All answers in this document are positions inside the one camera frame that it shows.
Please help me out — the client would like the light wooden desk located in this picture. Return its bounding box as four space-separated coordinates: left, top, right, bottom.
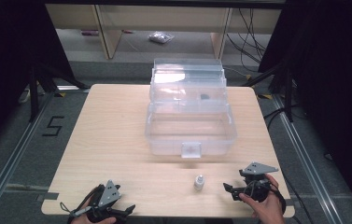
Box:
45 4 282 60

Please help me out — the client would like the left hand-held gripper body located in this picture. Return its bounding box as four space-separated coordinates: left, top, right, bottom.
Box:
84 179 123 224

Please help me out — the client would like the clear plastic bag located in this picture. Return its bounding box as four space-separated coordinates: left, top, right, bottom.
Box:
148 31 176 45

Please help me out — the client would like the black metal stand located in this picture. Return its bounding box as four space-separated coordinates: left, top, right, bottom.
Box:
242 62 295 123
28 62 91 123

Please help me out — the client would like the person's left hand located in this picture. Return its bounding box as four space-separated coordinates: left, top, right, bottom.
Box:
70 199 118 224

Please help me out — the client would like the person's right hand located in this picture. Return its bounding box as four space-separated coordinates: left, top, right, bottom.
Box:
238 173 286 224

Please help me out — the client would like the black cable bundle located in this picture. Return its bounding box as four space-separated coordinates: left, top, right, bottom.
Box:
226 7 268 64

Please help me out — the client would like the metal floor rail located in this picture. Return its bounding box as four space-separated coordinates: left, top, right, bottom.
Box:
0 90 56 224
271 94 345 224

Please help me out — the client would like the small white bottle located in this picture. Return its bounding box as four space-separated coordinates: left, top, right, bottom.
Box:
193 175 205 191

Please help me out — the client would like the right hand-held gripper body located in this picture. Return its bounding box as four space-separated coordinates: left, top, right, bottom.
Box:
238 161 279 203

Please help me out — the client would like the black wrist strap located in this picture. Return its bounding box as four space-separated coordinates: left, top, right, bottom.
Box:
59 186 101 218
268 181 288 216

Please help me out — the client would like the clear plastic tiered storage box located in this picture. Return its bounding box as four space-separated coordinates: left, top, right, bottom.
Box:
144 57 238 160

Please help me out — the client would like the black floor cable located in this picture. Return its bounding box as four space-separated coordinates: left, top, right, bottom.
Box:
262 105 293 130

